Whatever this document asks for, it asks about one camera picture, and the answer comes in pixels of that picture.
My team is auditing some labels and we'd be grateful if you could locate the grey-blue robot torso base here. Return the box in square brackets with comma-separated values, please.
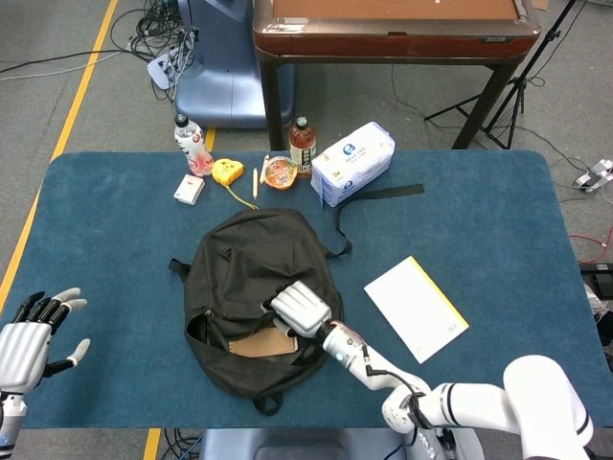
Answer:
[198, 427, 480, 460]

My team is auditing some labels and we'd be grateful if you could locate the white tissue pack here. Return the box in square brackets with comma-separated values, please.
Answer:
[309, 121, 397, 208]

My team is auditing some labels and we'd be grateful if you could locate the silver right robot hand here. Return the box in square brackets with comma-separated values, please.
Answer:
[261, 280, 332, 340]

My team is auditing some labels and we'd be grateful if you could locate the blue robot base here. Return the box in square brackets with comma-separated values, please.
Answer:
[174, 0, 296, 129]

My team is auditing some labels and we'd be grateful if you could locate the white yellow-edged booklet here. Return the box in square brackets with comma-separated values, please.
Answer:
[363, 255, 471, 365]

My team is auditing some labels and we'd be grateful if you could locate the orange jelly cup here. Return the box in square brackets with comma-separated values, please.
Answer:
[262, 156, 300, 191]

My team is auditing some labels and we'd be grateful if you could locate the white power strip with plugs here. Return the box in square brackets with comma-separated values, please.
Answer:
[147, 52, 186, 90]

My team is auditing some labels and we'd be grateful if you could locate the brown kraft spiral notebook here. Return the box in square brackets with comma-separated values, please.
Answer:
[228, 328, 301, 359]

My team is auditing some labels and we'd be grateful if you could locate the small white box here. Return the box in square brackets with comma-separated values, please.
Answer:
[173, 173, 206, 206]

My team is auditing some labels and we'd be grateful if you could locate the blue table mat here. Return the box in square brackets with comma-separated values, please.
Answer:
[0, 149, 602, 430]

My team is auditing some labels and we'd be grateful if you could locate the brown tea bottle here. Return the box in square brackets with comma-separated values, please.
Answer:
[288, 116, 319, 179]

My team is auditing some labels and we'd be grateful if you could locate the white pink drink bottle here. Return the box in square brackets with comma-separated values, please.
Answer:
[172, 113, 215, 177]

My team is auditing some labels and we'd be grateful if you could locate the white grey power strip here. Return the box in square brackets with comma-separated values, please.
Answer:
[574, 160, 613, 193]

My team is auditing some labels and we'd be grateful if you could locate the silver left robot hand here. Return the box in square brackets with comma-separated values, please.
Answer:
[0, 287, 91, 395]

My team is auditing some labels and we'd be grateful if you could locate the black cable tangle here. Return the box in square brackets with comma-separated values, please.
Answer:
[109, 0, 198, 102]

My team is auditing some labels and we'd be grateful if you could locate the black tripod stand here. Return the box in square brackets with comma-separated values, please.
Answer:
[423, 0, 580, 150]

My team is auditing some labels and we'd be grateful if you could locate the brown mahjong table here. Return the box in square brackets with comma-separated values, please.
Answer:
[252, 0, 542, 151]

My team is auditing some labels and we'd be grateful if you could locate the black fabric backpack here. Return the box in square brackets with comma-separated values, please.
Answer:
[168, 183, 426, 417]

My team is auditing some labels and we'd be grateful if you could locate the yellow tape measure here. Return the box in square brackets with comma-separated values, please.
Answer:
[211, 158, 260, 211]

